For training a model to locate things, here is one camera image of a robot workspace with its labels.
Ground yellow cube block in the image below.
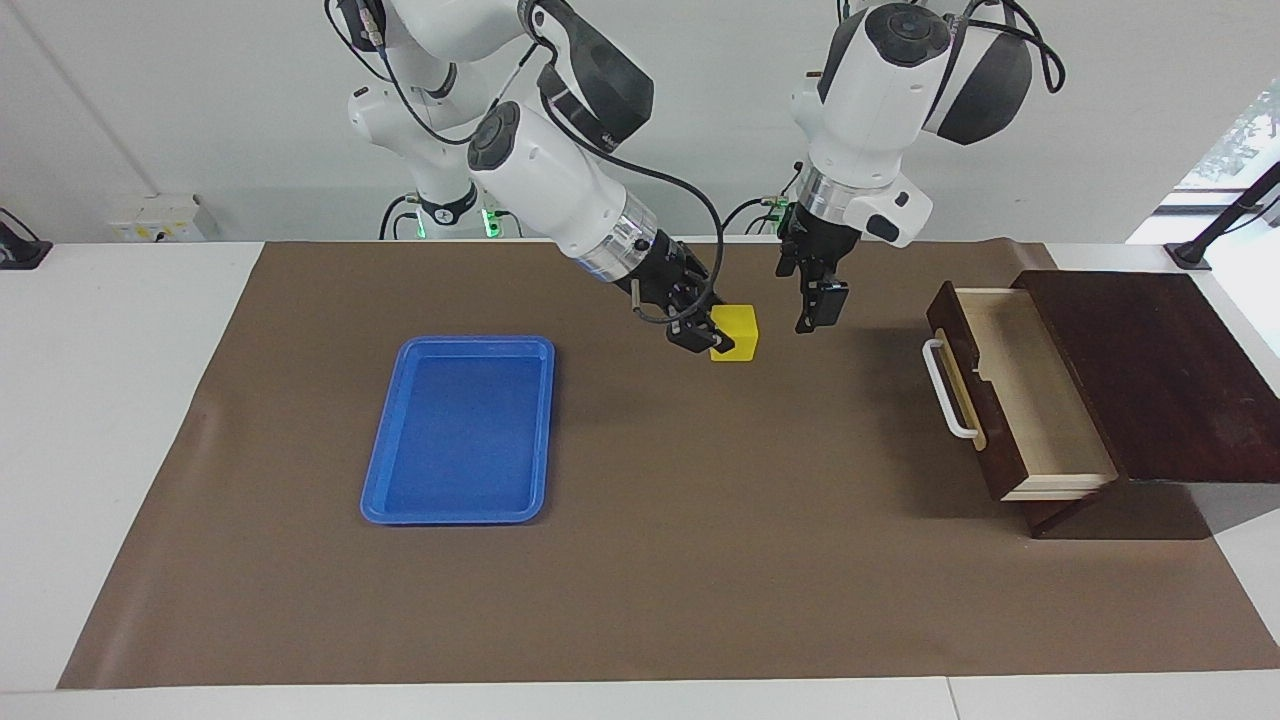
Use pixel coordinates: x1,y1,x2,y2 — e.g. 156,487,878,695
710,305,760,362

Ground white drawer handle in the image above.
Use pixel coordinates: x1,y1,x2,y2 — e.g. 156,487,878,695
921,338,983,441

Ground dark wooden drawer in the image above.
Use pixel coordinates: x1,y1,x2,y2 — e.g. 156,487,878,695
925,280,1121,503

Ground brown table mat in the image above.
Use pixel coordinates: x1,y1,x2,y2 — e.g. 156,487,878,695
57,240,1280,691

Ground blue plastic tray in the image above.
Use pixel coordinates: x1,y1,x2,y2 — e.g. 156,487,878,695
360,335,556,526

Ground black clamp stand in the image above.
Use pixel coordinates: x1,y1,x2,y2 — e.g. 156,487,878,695
1165,160,1280,273

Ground window with greenery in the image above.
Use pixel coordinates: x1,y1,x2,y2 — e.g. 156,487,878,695
1175,85,1280,196

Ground black arm base cable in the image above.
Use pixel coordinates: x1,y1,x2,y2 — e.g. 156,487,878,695
379,194,423,241
718,192,803,238

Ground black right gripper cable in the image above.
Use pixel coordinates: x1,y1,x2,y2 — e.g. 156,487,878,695
520,10,726,326

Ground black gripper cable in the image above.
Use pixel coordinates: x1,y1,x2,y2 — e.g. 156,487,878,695
520,10,726,326
960,0,1067,96

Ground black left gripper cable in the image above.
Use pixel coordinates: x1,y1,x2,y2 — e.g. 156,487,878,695
960,0,1067,96

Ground white wall socket strip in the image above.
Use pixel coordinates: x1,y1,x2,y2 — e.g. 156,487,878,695
108,195,219,243

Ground black desk mount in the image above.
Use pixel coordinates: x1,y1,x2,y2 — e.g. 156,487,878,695
0,208,53,271

